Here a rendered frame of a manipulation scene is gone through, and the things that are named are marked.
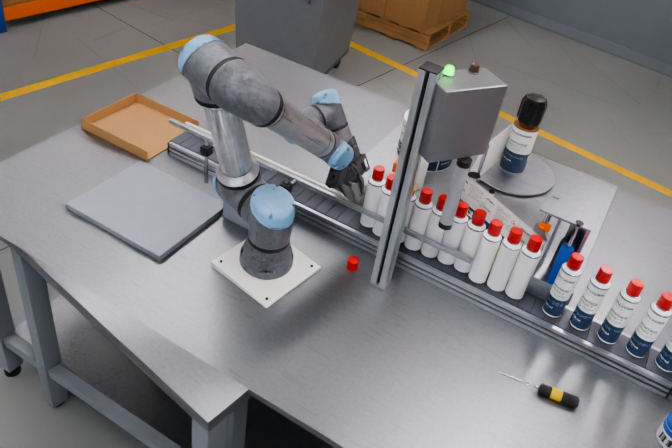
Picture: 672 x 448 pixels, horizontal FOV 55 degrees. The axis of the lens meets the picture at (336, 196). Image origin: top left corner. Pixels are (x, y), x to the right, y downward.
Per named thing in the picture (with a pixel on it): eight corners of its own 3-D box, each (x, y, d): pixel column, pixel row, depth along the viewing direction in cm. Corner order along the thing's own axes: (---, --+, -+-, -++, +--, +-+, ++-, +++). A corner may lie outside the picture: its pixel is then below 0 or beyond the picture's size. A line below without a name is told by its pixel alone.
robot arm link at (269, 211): (264, 256, 170) (269, 219, 161) (235, 226, 177) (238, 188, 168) (300, 239, 177) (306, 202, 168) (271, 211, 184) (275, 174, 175)
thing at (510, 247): (505, 282, 183) (527, 227, 171) (504, 294, 179) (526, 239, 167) (487, 277, 184) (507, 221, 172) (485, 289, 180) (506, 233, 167)
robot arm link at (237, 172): (243, 229, 178) (203, 74, 136) (213, 198, 185) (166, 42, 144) (278, 206, 182) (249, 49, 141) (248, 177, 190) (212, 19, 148)
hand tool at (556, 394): (576, 401, 159) (580, 394, 158) (575, 411, 157) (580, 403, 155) (497, 371, 164) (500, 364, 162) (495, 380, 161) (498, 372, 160)
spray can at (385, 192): (392, 236, 193) (405, 180, 181) (377, 239, 191) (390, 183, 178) (383, 225, 196) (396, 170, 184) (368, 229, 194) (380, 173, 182)
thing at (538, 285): (567, 279, 187) (601, 210, 172) (556, 306, 178) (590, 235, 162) (521, 258, 192) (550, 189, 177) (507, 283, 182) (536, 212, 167)
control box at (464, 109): (486, 154, 159) (508, 85, 147) (427, 164, 152) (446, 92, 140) (463, 133, 166) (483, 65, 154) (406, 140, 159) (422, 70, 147)
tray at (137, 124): (198, 130, 234) (198, 121, 231) (147, 161, 215) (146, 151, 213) (136, 101, 244) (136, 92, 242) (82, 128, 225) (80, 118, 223)
